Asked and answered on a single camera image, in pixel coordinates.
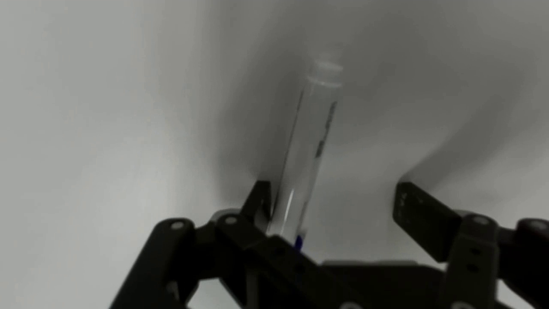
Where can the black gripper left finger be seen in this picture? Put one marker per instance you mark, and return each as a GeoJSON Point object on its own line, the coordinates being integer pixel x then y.
{"type": "Point", "coordinates": [228, 268]}

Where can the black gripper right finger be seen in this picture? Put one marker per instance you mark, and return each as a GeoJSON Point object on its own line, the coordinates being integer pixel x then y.
{"type": "Point", "coordinates": [485, 268]}

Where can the blue capped pen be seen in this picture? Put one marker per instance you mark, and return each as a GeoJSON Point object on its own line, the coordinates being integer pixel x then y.
{"type": "Point", "coordinates": [309, 137]}

